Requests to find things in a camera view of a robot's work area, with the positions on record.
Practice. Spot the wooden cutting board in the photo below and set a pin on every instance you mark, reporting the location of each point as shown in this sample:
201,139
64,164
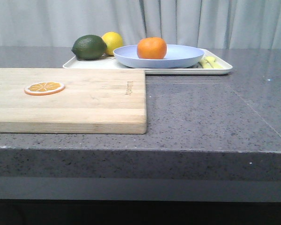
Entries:
94,101

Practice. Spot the grey curtain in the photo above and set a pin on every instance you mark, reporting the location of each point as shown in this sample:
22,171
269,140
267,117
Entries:
223,24

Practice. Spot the cream white tray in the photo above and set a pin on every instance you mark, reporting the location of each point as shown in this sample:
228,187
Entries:
109,62

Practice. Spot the whole orange fruit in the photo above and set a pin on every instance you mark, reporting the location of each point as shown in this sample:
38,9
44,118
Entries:
152,48

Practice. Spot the light blue plate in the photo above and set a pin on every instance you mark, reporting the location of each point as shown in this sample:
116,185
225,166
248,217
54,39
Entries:
177,56

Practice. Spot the orange slice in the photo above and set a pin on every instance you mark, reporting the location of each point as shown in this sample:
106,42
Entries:
44,88

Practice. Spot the green lime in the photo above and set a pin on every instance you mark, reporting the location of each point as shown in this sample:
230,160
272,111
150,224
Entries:
89,47

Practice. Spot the yellow-green utensil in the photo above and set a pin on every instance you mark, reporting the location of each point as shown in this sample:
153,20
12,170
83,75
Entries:
210,62

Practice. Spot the yellow lemon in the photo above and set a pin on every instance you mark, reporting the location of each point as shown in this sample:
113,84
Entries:
113,41

